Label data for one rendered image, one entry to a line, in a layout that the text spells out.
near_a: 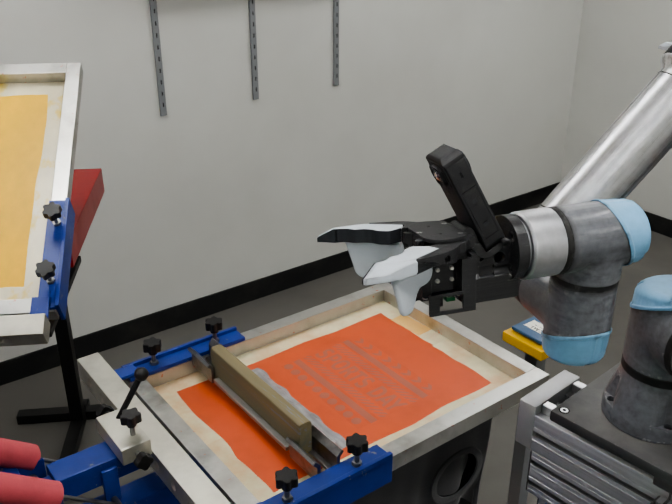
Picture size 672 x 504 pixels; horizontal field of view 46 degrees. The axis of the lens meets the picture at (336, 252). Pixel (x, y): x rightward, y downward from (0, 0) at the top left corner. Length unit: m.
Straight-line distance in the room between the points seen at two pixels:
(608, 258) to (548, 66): 4.44
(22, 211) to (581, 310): 1.50
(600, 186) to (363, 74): 3.26
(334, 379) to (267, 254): 2.34
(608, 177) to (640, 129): 0.07
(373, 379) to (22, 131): 1.13
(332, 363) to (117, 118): 1.94
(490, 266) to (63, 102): 1.60
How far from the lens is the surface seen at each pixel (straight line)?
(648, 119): 1.05
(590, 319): 0.93
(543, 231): 0.85
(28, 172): 2.16
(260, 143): 3.92
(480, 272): 0.84
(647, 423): 1.27
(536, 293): 0.97
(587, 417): 1.31
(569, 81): 5.52
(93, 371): 1.82
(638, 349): 1.24
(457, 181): 0.79
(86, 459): 1.58
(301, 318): 2.04
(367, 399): 1.81
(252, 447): 1.68
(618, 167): 1.03
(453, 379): 1.89
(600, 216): 0.89
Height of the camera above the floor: 2.01
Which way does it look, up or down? 25 degrees down
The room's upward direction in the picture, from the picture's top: straight up
